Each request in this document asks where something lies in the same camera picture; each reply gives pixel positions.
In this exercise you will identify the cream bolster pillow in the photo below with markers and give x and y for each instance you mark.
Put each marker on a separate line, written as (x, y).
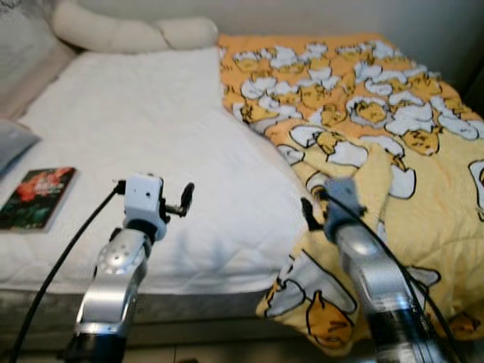
(113, 34)

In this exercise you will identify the grey upholstered bed base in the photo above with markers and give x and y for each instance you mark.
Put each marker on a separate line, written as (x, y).
(189, 310)

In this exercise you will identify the yellow cartoon egg blanket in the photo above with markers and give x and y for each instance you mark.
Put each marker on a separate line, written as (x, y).
(423, 204)

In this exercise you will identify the book with red black cover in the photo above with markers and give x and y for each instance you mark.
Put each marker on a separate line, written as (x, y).
(38, 197)

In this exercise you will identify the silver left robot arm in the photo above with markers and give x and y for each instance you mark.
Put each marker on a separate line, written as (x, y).
(113, 280)

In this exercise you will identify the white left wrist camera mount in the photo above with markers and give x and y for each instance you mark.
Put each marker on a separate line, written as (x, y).
(144, 200)

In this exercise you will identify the white quilted mattress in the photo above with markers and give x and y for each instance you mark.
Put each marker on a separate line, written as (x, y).
(151, 128)

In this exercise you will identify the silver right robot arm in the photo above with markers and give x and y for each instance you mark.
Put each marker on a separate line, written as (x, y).
(378, 287)

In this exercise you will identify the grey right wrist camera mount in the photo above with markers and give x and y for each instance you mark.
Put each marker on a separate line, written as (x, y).
(344, 208)

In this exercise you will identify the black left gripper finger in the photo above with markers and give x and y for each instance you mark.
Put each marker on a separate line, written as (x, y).
(187, 198)

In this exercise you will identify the grey upholstered headboard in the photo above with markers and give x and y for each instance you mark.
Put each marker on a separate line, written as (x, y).
(23, 53)

